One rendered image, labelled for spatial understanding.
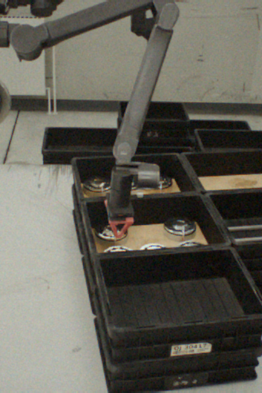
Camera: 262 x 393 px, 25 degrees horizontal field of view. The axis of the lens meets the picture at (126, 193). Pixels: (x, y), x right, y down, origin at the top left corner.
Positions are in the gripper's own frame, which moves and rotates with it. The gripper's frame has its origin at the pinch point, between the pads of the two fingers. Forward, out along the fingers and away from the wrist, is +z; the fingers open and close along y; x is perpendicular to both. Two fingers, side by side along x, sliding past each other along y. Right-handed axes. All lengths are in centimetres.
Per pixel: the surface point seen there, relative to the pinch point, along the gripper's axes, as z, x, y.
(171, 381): 18.0, -9.6, -40.1
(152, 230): 12.2, -14.6, 14.8
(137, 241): 12.1, -8.6, 9.3
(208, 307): 9.8, -22.5, -23.2
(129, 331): -0.2, 2.8, -39.7
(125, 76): 82, -58, 314
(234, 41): 47, -143, 307
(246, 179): 13, -57, 45
